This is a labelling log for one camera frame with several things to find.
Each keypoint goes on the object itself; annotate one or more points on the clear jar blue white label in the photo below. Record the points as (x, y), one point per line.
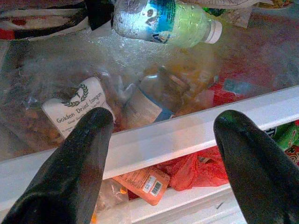
(149, 102)

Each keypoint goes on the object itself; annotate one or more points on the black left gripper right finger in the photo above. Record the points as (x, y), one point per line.
(261, 172)

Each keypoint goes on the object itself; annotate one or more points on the orange packet with barcode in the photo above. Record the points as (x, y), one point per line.
(144, 184)

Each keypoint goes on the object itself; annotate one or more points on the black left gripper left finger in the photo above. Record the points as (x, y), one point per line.
(70, 177)

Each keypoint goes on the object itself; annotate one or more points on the clear plastic bag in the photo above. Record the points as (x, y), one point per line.
(112, 198)

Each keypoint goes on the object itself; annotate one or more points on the red black white carton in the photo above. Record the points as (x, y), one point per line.
(35, 21)

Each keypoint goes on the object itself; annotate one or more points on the green printed packet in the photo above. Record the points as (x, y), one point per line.
(288, 137)

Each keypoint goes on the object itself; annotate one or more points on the clear plastic water bottle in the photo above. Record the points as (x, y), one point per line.
(163, 21)

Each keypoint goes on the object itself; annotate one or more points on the glass fridge shelf white trim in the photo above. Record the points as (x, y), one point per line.
(163, 140)

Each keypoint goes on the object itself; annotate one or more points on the white fridge drawer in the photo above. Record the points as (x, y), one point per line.
(187, 205)

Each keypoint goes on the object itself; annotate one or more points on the clear dried longan bag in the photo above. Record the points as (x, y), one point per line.
(77, 105)

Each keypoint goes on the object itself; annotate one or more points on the red plastic bag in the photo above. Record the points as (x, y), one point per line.
(198, 170)

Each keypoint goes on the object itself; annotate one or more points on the red packet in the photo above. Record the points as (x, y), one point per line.
(224, 93)

